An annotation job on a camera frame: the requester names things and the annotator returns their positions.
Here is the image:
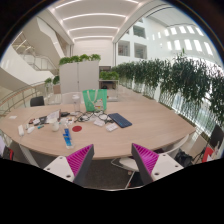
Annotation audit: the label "white chair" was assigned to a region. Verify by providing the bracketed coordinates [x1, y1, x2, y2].
[110, 133, 190, 190]

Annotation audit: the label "white cup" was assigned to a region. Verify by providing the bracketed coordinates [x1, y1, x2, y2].
[50, 121, 61, 132]

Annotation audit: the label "clear plastic water bottle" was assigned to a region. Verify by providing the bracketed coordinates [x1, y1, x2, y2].
[72, 94, 82, 114]

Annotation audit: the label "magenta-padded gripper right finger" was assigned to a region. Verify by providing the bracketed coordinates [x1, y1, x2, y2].
[130, 142, 185, 186]

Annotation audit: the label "clear blue-labelled drink bottle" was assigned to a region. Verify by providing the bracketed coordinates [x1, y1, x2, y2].
[62, 127, 75, 150]

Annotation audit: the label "white power adapter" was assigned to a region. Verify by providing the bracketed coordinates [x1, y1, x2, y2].
[105, 122, 119, 133]
[93, 119, 106, 128]

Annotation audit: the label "green tote bag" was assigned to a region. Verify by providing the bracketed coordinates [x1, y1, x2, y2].
[82, 88, 108, 113]

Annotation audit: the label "black backpack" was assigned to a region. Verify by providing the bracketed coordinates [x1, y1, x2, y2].
[174, 148, 194, 168]

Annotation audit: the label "white remote-shaped device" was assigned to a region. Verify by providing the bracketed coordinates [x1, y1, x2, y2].
[17, 124, 26, 137]

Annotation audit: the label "black office chair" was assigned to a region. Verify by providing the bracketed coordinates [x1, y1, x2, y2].
[29, 95, 46, 108]

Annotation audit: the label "open shelf with plants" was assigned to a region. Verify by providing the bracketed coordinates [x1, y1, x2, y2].
[98, 70, 120, 102]

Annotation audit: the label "white cabinet with plants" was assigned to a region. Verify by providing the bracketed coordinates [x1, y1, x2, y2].
[58, 53, 102, 95]

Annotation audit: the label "row of green plants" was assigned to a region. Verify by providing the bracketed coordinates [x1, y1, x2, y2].
[111, 49, 224, 129]

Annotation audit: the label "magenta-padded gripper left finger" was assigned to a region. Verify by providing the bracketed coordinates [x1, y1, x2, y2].
[43, 143, 95, 187]

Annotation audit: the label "black tangled cables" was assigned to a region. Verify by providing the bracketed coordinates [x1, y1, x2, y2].
[73, 110, 108, 124]

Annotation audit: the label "dark blue tablet keyboard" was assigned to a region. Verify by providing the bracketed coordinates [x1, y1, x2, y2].
[107, 112, 133, 129]

